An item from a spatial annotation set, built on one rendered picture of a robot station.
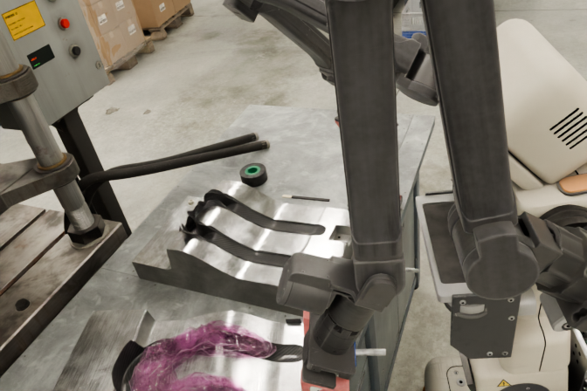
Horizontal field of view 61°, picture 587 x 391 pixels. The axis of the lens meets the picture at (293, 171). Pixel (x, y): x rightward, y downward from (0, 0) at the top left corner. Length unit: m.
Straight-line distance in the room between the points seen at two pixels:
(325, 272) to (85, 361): 0.58
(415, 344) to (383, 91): 1.65
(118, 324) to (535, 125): 0.82
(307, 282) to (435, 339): 1.47
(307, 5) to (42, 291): 0.98
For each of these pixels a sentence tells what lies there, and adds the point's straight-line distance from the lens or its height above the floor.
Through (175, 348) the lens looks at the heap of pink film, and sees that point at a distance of 1.02.
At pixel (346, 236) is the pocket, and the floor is 0.86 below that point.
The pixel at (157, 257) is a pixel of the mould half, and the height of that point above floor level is 0.86.
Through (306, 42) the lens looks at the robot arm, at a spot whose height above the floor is 1.27.
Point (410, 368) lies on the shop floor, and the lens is 1.99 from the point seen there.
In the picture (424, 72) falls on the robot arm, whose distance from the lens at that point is 0.95.
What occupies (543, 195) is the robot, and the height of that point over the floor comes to 1.22.
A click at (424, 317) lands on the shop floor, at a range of 2.13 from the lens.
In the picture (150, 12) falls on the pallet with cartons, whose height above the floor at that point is 0.30.
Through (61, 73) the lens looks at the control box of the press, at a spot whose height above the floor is 1.18.
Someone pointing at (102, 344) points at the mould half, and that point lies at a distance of 1.07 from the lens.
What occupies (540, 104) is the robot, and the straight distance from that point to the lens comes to 0.67.
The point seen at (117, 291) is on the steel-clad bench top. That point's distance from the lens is 1.32.
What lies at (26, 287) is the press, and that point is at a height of 0.79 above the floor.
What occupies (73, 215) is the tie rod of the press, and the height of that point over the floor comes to 0.88.
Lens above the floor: 1.67
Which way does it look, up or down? 35 degrees down
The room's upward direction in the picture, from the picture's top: 10 degrees counter-clockwise
